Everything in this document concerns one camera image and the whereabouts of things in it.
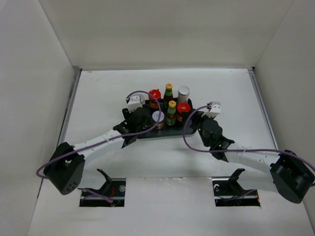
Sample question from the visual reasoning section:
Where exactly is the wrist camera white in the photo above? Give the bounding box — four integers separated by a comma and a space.
126, 94, 142, 113
207, 101, 221, 118

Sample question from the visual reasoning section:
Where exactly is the silver lid white jar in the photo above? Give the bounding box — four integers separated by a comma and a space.
136, 94, 145, 105

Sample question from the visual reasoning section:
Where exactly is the red lid sauce jar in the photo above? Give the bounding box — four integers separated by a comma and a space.
149, 89, 161, 110

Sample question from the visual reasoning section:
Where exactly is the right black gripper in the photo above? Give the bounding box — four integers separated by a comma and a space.
182, 109, 216, 147

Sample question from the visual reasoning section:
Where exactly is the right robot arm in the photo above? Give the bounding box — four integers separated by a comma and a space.
187, 111, 315, 204

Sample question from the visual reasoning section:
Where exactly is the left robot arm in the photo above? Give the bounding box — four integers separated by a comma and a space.
44, 108, 152, 196

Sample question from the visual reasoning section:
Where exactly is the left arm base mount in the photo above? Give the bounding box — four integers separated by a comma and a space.
79, 169, 126, 207

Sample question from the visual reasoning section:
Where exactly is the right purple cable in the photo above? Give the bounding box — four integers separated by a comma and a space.
182, 103, 315, 200

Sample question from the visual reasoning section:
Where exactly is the black plastic tray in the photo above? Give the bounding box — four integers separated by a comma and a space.
138, 98, 196, 139

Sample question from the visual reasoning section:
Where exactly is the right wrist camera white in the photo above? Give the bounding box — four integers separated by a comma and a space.
207, 101, 221, 118

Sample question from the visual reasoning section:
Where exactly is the yellow cap chili bottle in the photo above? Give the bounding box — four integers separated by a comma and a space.
163, 83, 173, 107

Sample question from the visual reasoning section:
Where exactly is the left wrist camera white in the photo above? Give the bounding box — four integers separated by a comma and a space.
126, 94, 142, 113

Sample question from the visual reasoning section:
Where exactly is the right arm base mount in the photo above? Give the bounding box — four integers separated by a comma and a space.
212, 169, 260, 207

